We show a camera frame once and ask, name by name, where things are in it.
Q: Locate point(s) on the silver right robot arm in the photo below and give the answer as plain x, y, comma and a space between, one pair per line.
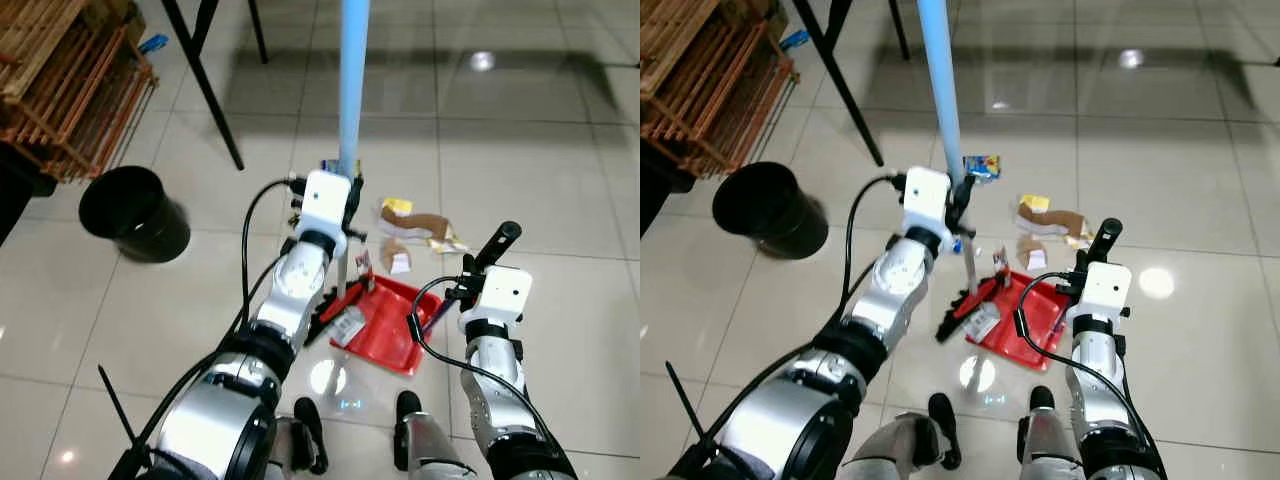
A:
495, 365
1095, 360

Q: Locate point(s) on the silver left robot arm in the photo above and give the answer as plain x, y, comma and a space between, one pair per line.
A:
290, 285
900, 280

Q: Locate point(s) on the blue snack wrapper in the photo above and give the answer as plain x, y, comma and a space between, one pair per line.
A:
985, 166
328, 166

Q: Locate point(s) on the small red white card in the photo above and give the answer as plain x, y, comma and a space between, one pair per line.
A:
363, 262
1001, 258

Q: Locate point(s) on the small brown paper piece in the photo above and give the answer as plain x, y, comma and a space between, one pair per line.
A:
393, 252
1030, 250

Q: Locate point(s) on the yellow and brown wrapper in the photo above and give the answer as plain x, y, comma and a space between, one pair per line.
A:
420, 225
1050, 220

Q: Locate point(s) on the red plastic dustpan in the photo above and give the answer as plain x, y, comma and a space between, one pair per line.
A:
1030, 320
395, 325

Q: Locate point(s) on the clear plastic wrapper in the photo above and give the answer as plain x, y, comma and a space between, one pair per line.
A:
348, 325
985, 322

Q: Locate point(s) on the robot right leg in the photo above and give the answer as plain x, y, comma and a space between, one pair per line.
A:
1040, 430
410, 430

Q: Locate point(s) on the robot leg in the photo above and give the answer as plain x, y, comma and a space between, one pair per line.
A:
310, 435
1040, 430
410, 430
940, 430

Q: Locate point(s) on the black legged folding table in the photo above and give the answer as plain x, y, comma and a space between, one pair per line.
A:
842, 90
206, 90

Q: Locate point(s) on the black plastic waste bin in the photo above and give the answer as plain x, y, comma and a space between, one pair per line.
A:
755, 200
120, 200

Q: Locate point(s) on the robot left leg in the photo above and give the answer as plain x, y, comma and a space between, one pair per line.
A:
310, 435
940, 430

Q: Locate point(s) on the small blue box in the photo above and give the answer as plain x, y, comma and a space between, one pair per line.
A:
153, 44
794, 40

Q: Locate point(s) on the black zip tie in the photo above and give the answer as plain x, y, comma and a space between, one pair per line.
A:
115, 400
682, 395

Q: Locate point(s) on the brown wooden slat rack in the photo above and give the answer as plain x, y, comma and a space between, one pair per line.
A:
70, 90
710, 90

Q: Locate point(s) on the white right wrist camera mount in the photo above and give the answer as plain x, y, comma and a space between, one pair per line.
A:
505, 292
1108, 288

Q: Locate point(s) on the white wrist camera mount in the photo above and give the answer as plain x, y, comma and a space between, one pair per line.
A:
505, 292
322, 205
925, 200
1108, 288

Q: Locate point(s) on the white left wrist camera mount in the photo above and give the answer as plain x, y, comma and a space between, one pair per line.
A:
925, 200
322, 205

